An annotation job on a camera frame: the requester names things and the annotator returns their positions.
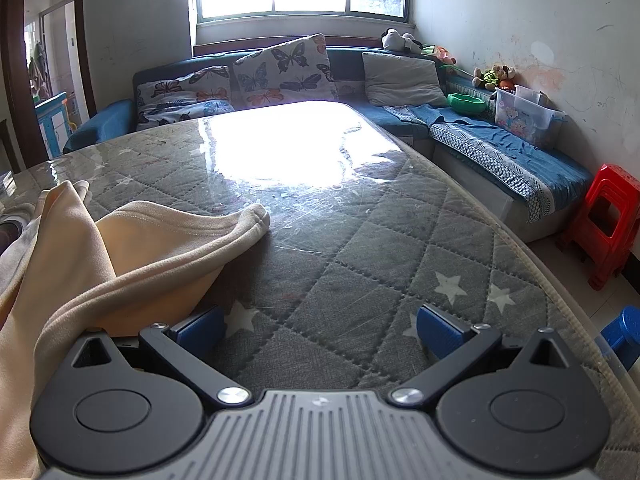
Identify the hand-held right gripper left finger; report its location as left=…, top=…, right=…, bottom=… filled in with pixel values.
left=70, top=305, right=252, bottom=408

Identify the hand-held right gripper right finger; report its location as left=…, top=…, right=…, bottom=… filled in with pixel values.
left=391, top=304, right=573, bottom=407

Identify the cream garment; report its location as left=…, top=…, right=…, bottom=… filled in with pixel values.
left=0, top=180, right=272, bottom=480

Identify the blue plastic stool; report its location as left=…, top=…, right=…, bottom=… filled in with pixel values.
left=597, top=305, right=640, bottom=376

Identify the blue patterned sofa blanket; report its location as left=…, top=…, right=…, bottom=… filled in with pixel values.
left=382, top=102, right=593, bottom=223

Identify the round metal-rimmed table inset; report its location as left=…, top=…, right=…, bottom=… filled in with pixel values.
left=0, top=211, right=35, bottom=257

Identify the red plastic stool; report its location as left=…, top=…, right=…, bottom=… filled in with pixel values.
left=557, top=162, right=640, bottom=291

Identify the green plastic basin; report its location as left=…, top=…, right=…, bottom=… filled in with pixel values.
left=447, top=92, right=487, bottom=115

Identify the clear plastic storage box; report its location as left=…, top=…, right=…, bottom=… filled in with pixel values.
left=494, top=85, right=567, bottom=148

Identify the blue cabinet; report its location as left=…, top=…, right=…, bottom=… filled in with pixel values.
left=34, top=91, right=71, bottom=158

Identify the plain grey pillow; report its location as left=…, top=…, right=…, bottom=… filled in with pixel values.
left=361, top=51, right=447, bottom=108

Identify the large butterfly print pillow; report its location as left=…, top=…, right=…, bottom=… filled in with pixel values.
left=232, top=34, right=337, bottom=110

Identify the orange green plush toy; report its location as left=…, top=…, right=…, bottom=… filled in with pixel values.
left=422, top=45, right=457, bottom=66

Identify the blue sofa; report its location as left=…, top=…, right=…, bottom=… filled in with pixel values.
left=62, top=45, right=593, bottom=223

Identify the panda plush toy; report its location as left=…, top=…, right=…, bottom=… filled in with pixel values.
left=381, top=28, right=423, bottom=54

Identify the dark brown door frame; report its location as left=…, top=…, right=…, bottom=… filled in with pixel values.
left=0, top=0, right=98, bottom=176

